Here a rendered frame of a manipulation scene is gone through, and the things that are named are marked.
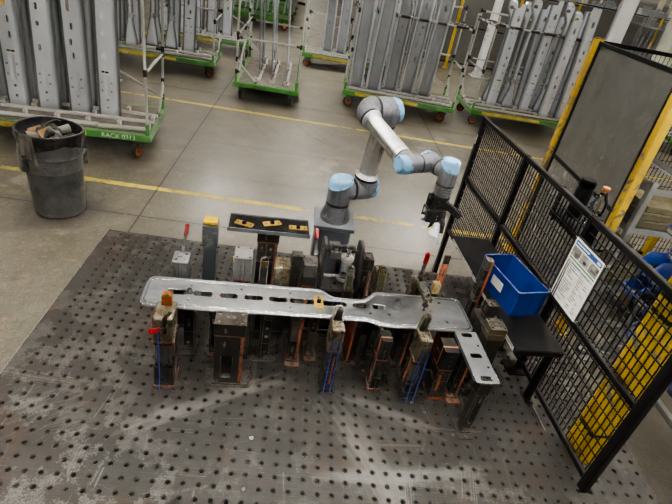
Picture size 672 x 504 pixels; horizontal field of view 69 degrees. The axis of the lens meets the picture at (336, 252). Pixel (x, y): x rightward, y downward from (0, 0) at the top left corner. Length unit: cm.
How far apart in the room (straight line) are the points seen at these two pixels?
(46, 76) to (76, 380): 438
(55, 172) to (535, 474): 381
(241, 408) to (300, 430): 25
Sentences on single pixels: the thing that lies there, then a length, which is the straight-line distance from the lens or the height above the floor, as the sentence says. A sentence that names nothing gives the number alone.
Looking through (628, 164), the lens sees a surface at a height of 137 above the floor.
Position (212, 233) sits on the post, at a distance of 226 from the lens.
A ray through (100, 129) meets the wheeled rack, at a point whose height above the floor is 27.
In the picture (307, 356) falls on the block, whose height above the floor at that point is 70.
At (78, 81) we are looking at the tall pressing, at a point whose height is 62.
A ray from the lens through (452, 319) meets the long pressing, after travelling 221.
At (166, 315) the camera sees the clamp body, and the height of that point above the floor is 105.
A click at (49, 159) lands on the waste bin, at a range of 436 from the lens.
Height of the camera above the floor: 228
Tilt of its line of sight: 32 degrees down
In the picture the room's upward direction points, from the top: 11 degrees clockwise
